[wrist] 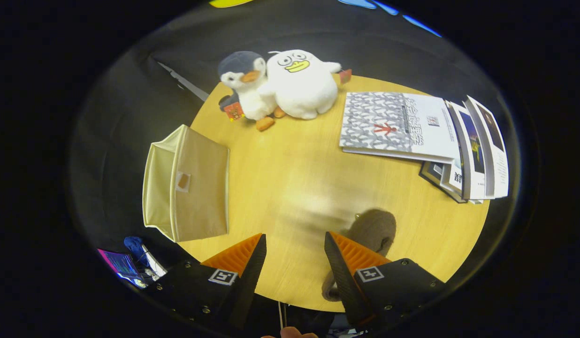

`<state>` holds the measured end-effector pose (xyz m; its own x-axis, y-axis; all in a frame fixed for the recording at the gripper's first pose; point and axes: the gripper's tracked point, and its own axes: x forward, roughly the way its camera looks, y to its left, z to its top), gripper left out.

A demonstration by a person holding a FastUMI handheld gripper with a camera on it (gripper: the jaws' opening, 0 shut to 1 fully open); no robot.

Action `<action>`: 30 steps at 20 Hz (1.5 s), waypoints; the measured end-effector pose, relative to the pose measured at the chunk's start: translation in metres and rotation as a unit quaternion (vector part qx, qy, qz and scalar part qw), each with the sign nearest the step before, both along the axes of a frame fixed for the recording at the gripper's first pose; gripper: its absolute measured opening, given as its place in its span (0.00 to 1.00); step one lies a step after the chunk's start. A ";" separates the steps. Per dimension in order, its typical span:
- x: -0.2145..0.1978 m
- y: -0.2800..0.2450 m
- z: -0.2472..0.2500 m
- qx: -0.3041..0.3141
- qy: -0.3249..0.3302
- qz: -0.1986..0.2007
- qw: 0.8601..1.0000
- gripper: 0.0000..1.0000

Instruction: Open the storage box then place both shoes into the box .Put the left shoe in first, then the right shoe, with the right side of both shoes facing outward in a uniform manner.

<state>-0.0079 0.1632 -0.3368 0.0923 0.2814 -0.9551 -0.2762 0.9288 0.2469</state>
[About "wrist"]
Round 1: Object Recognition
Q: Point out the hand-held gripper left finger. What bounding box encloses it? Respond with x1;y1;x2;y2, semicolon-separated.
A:
147;233;267;329

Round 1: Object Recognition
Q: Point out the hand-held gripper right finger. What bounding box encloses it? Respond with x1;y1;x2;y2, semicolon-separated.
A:
324;231;445;329

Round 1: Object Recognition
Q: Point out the brown fuzzy shoe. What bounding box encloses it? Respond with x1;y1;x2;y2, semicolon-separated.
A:
321;209;397;302

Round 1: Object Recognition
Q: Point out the beige fabric storage box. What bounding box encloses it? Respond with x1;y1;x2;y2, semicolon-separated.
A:
142;124;230;243

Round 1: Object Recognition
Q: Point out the blue cloth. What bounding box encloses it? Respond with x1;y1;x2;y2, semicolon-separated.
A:
124;236;150;266

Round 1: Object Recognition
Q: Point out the laptop with lit screen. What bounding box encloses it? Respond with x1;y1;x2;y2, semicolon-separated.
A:
98;249;143;283

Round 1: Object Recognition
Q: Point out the black bordered book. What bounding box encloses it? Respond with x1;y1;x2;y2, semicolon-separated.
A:
419;161;467;204

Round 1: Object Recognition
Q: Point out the grey patterned book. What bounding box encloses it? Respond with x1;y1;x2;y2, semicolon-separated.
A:
339;92;461;164

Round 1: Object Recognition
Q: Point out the white book blue picture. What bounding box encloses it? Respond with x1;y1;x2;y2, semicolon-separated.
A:
447;101;487;200

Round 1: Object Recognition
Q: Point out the grey penguin plush toy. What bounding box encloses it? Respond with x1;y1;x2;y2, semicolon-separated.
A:
218;51;287;132

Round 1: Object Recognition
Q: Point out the white duck plush toy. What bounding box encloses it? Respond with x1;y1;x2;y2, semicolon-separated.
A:
258;49;352;120

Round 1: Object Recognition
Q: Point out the white book dark picture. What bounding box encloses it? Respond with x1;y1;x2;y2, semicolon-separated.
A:
464;95;510;199

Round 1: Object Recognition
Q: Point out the white metal frame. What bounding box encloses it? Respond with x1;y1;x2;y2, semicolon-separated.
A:
154;60;210;101

